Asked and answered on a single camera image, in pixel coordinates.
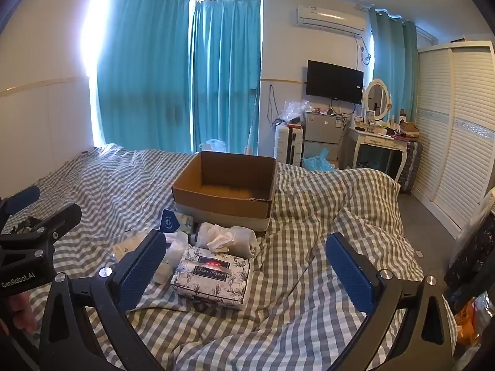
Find white dressing table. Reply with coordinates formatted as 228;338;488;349
340;122;411;182

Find white suitcase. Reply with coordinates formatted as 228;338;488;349
274;124;304;167

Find clear plastic bag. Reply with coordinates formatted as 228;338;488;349
280;100;310;124

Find wide teal curtain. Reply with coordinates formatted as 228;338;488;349
83;0;194;153

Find white oval mirror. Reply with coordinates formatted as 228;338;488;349
364;78;391;121

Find orange plastic bag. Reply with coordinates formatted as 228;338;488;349
452;294;488;352

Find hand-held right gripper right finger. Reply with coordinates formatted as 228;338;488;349
325;232;459;371

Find grey mini fridge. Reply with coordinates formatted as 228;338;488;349
303;110;347;167

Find person's left hand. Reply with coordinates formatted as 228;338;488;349
8;292;37;335

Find black wall television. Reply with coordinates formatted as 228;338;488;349
306;60;364;105

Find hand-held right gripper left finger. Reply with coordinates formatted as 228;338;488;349
39;229;168;371

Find dark blue packet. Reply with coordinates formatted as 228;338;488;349
158;209;180;232

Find narrow teal curtain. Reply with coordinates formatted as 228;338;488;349
367;6;420;124

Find cardboard box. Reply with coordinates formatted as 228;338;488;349
171;151;278;236

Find white tissue packets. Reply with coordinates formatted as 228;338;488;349
153;232;190;284

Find clear plastic packet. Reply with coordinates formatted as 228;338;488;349
112;237;144;263

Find white air conditioner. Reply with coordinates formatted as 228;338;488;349
296;4;367;35

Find white slatted wardrobe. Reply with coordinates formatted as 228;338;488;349
410;41;495;240

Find dark floral bag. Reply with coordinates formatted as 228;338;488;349
445;209;495;298

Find floral tissue pack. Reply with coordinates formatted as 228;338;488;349
170;245;252;310

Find dark suitcase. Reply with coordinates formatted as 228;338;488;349
396;139;422;194

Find white cloth bundle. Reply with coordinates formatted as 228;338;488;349
195;222;260;259

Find pale green wipes packet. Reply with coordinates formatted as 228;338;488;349
176;212;198;236

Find blue plastic bag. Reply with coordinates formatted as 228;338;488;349
302;155;339;171

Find grey checked bed blanket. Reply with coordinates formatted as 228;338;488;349
0;143;426;371

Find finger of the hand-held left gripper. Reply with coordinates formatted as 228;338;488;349
0;185;41;219
0;203;83;240

